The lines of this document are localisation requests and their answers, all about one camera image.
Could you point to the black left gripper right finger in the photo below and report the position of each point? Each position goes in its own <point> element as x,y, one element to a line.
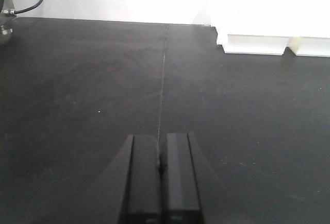
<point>179,184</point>

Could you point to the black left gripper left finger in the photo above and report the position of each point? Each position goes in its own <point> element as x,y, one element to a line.
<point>142,198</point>

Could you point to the left white storage bin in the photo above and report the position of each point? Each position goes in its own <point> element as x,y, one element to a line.
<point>242,31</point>

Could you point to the white storage bin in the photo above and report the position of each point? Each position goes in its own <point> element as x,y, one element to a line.
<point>242,31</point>
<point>310,46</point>

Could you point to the middle white storage bin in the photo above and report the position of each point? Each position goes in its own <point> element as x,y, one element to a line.
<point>310,46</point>

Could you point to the stainless steel lab machine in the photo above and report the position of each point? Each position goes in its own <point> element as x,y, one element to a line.
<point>7,8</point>

